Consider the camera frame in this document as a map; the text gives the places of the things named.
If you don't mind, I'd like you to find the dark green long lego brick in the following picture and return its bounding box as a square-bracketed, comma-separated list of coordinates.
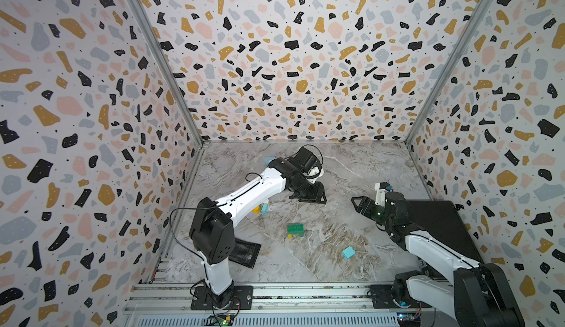
[287, 223, 305, 237]

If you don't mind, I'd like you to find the light blue lego brick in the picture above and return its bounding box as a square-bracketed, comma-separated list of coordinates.
[260, 202, 269, 215]
[342, 246, 356, 259]

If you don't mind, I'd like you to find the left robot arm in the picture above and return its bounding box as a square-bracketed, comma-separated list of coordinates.
[189, 156, 327, 308]

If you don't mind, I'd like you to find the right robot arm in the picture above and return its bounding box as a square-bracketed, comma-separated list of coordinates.
[351, 189, 525, 326]

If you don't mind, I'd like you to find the black hard case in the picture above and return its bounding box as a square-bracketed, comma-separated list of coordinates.
[407, 200, 483, 263]

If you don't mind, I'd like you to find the light blue round puck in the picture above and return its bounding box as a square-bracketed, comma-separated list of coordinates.
[264, 156, 275, 166]

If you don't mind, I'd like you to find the green circuit board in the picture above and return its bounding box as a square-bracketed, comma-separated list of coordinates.
[214, 315, 234, 327]

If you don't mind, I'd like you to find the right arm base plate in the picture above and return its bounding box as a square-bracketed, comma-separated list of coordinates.
[366, 282, 431, 309]

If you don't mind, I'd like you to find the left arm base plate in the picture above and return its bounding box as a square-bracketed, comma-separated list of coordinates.
[191, 285, 254, 311]

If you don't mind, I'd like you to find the aluminium frame rail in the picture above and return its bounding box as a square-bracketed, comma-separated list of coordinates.
[123, 281, 502, 327]

